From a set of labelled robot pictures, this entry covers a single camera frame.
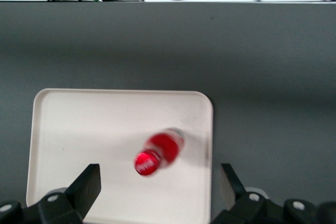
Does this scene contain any red-capped coke bottle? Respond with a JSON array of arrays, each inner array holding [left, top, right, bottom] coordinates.
[[133, 127, 185, 177]]

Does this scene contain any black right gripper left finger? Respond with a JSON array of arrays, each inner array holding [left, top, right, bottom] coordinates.
[[0, 163, 102, 224]]

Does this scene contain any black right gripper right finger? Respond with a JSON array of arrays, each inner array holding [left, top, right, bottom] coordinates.
[[219, 163, 336, 224]]

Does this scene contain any white plastic tray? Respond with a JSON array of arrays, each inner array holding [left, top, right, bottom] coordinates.
[[26, 88, 214, 224]]

